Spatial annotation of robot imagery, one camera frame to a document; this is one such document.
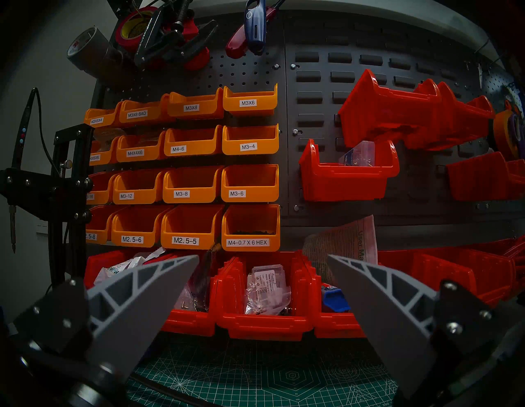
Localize small blue plastic part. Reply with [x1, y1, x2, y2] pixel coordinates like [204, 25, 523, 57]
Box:
[321, 283, 351, 313]

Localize clear plastic parts bag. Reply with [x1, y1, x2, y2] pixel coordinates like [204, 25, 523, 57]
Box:
[338, 141, 376, 167]

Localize black metal fixture stand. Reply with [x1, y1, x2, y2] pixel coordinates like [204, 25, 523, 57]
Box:
[0, 124, 95, 288]

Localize red yellow tape roll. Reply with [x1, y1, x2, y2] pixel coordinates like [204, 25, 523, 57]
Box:
[115, 6, 160, 54]

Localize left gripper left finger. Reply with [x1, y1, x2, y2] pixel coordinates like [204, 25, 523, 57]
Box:
[14, 255, 199, 380]

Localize grey overhead workbench shelf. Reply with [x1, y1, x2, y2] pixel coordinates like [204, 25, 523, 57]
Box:
[189, 0, 505, 62]

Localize green cutting mat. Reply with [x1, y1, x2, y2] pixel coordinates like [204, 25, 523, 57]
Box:
[125, 332, 398, 407]

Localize orange tape roll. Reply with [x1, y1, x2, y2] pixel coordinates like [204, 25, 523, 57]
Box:
[492, 109, 518, 160]

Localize grey duct tape roll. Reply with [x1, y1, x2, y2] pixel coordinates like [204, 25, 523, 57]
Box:
[67, 27, 123, 80]

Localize clear bag of dark parts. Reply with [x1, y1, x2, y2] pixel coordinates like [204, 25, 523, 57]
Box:
[180, 243, 223, 312]

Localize grey pegboard back panel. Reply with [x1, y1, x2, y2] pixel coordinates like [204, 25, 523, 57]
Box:
[92, 10, 525, 238]

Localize white packet in bin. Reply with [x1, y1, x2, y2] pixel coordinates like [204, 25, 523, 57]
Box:
[94, 247, 167, 286]

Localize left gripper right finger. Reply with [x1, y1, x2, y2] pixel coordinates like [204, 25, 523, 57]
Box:
[327, 254, 509, 400]

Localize black tripod rods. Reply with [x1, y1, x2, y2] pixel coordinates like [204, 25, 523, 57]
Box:
[129, 371, 214, 407]

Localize yellow plastic parts bin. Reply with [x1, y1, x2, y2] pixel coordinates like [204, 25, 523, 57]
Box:
[164, 125, 224, 157]
[116, 131, 167, 163]
[221, 204, 281, 252]
[222, 124, 280, 155]
[162, 166, 225, 204]
[84, 103, 123, 128]
[167, 87, 225, 120]
[160, 204, 225, 250]
[111, 205, 172, 248]
[119, 94, 171, 125]
[223, 83, 278, 117]
[89, 137, 121, 166]
[86, 171, 121, 206]
[221, 164, 280, 203]
[85, 205, 124, 245]
[112, 169, 169, 205]

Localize red plastic storage bin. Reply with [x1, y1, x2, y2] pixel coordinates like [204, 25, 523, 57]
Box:
[299, 139, 400, 202]
[338, 69, 443, 149]
[312, 263, 368, 339]
[215, 251, 318, 342]
[158, 246, 222, 337]
[377, 248, 517, 306]
[84, 249, 136, 290]
[446, 151, 525, 201]
[463, 236, 525, 267]
[404, 80, 496, 151]

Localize clear plastic hardware bag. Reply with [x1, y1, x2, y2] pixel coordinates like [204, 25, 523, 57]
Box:
[245, 265, 292, 316]

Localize black bar clamp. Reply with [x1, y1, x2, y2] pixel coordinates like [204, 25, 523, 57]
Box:
[135, 0, 218, 68]

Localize purple handled scissors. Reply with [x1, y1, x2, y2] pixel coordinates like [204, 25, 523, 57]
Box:
[508, 113, 525, 160]

